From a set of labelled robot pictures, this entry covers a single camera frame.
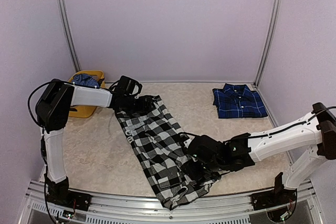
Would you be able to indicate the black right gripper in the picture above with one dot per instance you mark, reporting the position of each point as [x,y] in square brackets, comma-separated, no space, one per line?
[191,171]

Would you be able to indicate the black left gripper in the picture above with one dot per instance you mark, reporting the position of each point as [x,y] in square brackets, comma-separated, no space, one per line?
[142,108]

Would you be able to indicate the yellow plastic basket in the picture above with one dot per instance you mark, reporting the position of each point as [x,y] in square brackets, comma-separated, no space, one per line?
[87,111]

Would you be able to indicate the black white checked shirt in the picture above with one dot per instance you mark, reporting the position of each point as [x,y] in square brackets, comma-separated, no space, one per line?
[156,139]

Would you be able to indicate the blue plaid shirt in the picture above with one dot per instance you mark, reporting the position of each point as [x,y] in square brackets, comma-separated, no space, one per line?
[238,101]

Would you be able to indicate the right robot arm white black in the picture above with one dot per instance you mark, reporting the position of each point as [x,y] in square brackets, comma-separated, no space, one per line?
[315,130]

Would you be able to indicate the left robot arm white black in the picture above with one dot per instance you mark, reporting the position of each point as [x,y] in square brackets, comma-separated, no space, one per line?
[51,115]

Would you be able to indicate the blue gingham crumpled shirt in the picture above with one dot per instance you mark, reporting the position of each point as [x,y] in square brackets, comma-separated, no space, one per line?
[83,79]

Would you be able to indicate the left aluminium frame post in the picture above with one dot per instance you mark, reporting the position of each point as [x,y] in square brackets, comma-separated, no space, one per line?
[68,35]

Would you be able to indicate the aluminium frame post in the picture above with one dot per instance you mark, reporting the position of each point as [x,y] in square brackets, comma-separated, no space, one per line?
[268,42]
[68,35]

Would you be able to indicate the right aluminium frame post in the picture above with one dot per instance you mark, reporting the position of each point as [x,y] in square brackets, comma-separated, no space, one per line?
[268,42]

